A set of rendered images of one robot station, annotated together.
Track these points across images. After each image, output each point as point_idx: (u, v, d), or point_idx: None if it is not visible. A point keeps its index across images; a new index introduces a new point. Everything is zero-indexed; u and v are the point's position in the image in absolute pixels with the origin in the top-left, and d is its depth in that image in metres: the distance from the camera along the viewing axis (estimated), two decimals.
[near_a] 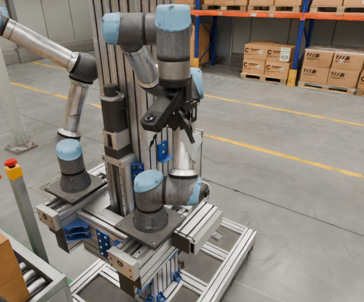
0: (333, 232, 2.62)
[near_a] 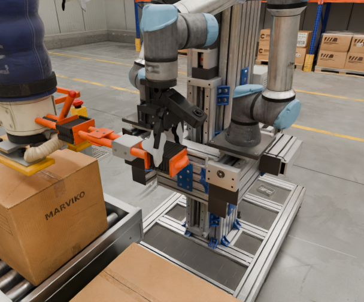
0: None
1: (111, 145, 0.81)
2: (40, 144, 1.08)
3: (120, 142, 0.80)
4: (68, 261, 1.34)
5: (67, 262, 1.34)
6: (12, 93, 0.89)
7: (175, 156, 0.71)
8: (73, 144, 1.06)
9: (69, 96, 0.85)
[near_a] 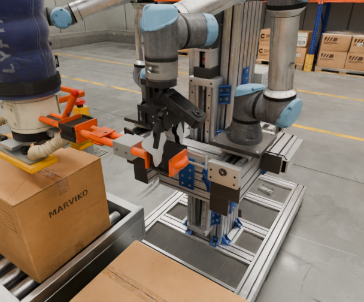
0: None
1: (112, 144, 0.81)
2: (44, 142, 1.09)
3: (121, 141, 0.80)
4: (71, 259, 1.36)
5: (70, 259, 1.35)
6: (17, 92, 0.90)
7: (175, 156, 0.71)
8: (76, 142, 1.07)
9: (72, 95, 0.86)
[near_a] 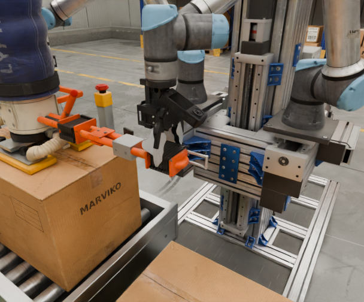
0: None
1: (112, 144, 0.81)
2: (42, 142, 1.08)
3: (121, 141, 0.80)
4: (99, 262, 1.19)
5: None
6: (15, 93, 0.89)
7: (175, 156, 0.71)
8: (75, 143, 1.07)
9: (70, 95, 0.86)
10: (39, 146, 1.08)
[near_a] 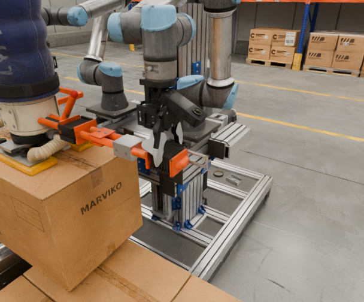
0: (345, 184, 2.75)
1: (112, 145, 0.81)
2: (43, 142, 1.08)
3: (121, 142, 0.80)
4: None
5: None
6: (15, 94, 0.89)
7: (175, 156, 0.71)
8: (75, 144, 1.07)
9: (70, 96, 0.86)
10: (40, 147, 1.08)
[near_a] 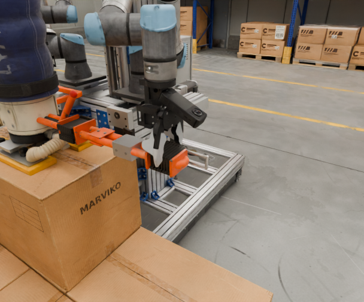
0: (318, 165, 2.81)
1: (112, 145, 0.81)
2: (42, 142, 1.08)
3: (121, 142, 0.80)
4: None
5: None
6: (14, 93, 0.89)
7: (175, 156, 0.71)
8: (74, 144, 1.07)
9: (70, 96, 0.85)
10: (39, 146, 1.08)
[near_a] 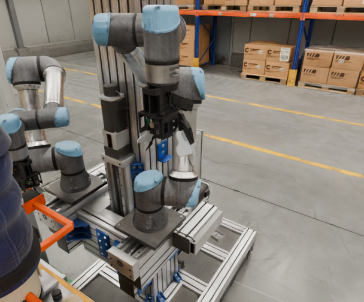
0: (333, 232, 2.62)
1: None
2: None
3: None
4: None
5: None
6: None
7: None
8: None
9: None
10: None
